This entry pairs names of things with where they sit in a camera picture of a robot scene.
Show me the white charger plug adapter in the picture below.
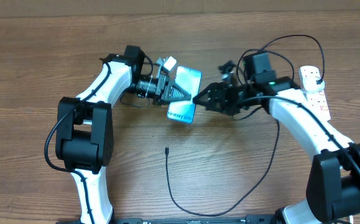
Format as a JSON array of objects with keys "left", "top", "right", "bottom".
[{"left": 298, "top": 65, "right": 325, "bottom": 93}]

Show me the white power extension strip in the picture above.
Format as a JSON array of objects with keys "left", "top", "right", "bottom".
[{"left": 303, "top": 90, "right": 331, "bottom": 121}]

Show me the blue Galaxy smartphone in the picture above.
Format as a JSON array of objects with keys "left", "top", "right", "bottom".
[{"left": 167, "top": 66, "right": 202, "bottom": 124}]

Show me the black USB charger cable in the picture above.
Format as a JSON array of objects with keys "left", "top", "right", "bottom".
[{"left": 164, "top": 34, "right": 326, "bottom": 217}]

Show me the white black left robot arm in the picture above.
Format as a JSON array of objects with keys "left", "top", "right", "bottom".
[{"left": 44, "top": 45, "right": 192, "bottom": 223}]

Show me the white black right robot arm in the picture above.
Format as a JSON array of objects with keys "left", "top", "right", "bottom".
[{"left": 193, "top": 53, "right": 360, "bottom": 223}]

